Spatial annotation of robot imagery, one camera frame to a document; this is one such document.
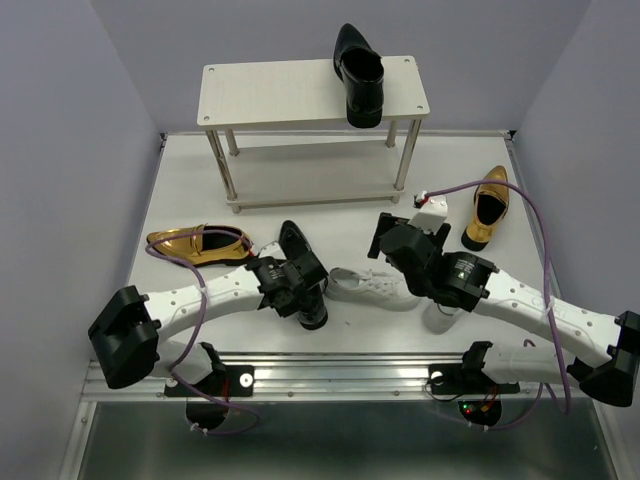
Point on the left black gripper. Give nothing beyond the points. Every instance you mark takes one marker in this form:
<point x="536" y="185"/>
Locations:
<point x="293" y="306"/>

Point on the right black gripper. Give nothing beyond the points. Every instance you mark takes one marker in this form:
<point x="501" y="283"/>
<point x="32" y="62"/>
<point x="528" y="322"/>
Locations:
<point x="386" y="221"/>

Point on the black patent loafer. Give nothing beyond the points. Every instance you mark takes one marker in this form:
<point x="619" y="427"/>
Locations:
<point x="293" y="243"/>

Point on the white lace-up sneaker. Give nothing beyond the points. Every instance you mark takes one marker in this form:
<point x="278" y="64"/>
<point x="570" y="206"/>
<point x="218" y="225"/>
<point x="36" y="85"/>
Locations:
<point x="369" y="287"/>

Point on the gold loafer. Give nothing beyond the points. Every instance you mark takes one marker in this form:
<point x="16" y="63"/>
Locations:
<point x="204" y="245"/>
<point x="491" y="203"/>

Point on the black loafer with tag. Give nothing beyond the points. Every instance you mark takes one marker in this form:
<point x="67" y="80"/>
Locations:
<point x="361" y="71"/>

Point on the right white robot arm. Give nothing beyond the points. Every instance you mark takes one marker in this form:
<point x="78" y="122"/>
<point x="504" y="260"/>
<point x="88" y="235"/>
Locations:
<point x="597" y="353"/>

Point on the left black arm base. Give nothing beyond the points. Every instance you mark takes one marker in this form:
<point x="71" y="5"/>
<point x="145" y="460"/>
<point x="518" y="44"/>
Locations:
<point x="209" y="409"/>

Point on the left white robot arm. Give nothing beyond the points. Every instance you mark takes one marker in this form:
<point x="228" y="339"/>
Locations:
<point x="133" y="336"/>

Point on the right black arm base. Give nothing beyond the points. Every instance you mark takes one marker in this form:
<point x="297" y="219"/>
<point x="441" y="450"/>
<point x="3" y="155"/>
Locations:
<point x="476" y="394"/>

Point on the white two-tier shoe shelf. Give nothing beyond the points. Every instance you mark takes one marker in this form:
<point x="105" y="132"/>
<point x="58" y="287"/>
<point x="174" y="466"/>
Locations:
<point x="280" y="96"/>

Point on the white sneaker right side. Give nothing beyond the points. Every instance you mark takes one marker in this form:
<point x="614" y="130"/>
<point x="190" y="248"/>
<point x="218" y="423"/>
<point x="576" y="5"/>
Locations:
<point x="438" y="319"/>

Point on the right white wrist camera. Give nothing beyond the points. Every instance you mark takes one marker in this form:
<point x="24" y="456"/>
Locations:
<point x="432" y="211"/>

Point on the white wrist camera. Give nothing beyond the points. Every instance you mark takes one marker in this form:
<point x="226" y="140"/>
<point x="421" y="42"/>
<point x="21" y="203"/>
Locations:
<point x="432" y="211"/>
<point x="272" y="249"/>

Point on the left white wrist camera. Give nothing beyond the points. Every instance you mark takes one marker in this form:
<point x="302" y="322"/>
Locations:
<point x="272" y="249"/>

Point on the aluminium mounting rail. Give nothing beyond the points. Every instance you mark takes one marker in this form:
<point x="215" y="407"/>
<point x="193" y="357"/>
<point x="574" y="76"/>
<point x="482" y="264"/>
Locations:
<point x="324" y="377"/>

